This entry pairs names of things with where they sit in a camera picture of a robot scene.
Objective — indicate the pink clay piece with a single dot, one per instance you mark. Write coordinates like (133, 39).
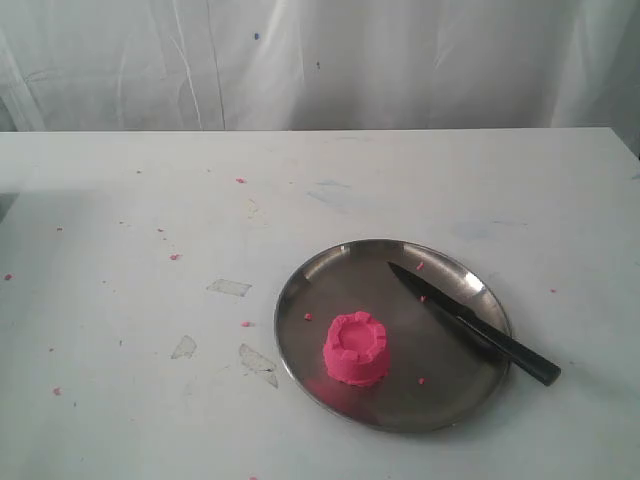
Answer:
(356, 351)

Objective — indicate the black knife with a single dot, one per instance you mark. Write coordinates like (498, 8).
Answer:
(538, 367)

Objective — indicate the clear tape piece upper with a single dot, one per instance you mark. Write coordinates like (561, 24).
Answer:
(229, 287)

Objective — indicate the clear tape piece near plate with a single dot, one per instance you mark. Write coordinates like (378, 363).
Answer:
(258, 364)

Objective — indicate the round steel plate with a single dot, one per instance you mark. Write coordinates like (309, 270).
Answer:
(439, 374)

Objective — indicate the white backdrop curtain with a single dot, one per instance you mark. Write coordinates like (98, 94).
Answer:
(241, 65)

